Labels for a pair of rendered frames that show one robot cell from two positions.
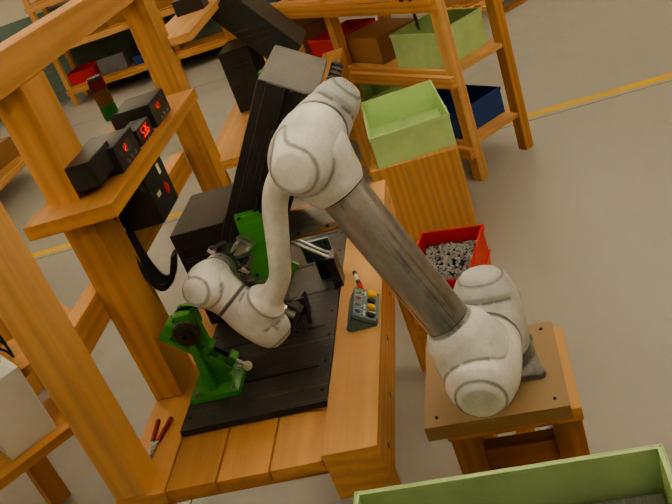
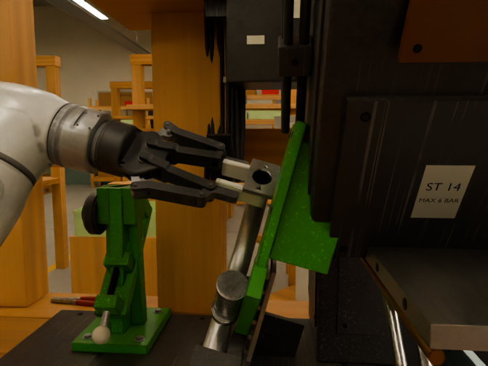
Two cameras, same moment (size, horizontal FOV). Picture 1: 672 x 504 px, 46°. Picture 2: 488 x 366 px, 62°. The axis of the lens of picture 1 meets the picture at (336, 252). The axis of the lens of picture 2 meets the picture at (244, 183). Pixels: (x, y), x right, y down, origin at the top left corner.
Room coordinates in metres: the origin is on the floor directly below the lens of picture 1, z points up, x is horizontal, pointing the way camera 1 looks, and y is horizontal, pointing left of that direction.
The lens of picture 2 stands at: (2.01, -0.30, 1.26)
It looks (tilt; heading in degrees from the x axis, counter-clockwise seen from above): 6 degrees down; 81
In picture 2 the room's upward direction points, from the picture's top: straight up
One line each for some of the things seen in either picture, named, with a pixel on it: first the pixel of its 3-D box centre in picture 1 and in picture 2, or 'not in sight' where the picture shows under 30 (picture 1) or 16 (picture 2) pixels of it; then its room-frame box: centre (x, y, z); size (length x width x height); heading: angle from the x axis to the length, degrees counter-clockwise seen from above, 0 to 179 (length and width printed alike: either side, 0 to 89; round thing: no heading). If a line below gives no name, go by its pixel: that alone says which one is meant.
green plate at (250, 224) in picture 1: (263, 238); (301, 205); (2.15, 0.19, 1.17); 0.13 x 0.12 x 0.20; 166
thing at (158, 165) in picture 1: (143, 192); (275, 44); (2.18, 0.46, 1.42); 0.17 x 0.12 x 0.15; 166
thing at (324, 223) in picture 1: (288, 226); (438, 261); (2.30, 0.12, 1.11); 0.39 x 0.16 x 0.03; 76
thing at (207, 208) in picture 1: (226, 252); (401, 245); (2.38, 0.34, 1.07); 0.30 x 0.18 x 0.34; 166
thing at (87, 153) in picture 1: (92, 166); not in sight; (2.01, 0.51, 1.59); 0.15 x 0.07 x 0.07; 166
